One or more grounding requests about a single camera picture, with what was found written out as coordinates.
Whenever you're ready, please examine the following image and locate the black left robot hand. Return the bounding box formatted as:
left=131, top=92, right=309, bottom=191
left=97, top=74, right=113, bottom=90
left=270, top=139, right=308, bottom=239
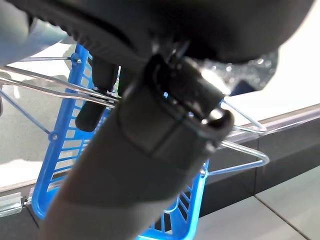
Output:
left=0, top=0, right=315, bottom=240

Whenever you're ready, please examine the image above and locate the blue plastic shopping basket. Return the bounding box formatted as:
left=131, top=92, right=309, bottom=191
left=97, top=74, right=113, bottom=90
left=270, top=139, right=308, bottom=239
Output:
left=0, top=43, right=271, bottom=240

